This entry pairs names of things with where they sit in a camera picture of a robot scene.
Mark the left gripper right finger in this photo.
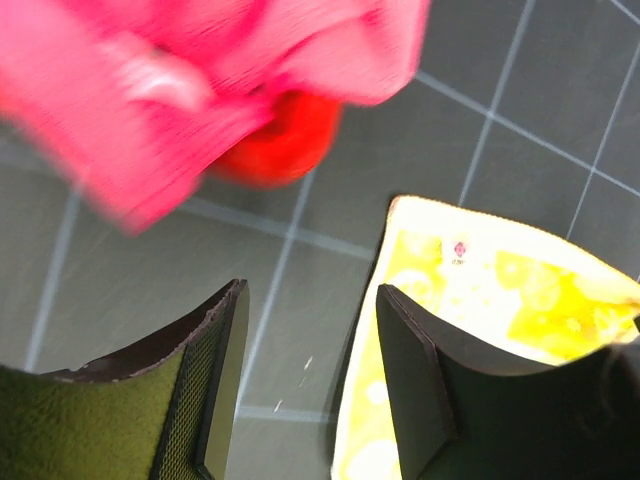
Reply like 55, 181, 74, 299
376, 285, 639, 479

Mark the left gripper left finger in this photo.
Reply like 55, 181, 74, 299
1, 280, 249, 480

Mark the yellow white towel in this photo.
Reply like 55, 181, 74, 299
331, 196, 639, 479

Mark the pink towel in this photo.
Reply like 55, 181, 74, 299
1, 1, 430, 232

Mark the red plastic bin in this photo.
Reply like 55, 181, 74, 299
208, 91, 343, 189

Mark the black grid mat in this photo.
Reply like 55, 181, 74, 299
1, 1, 639, 479

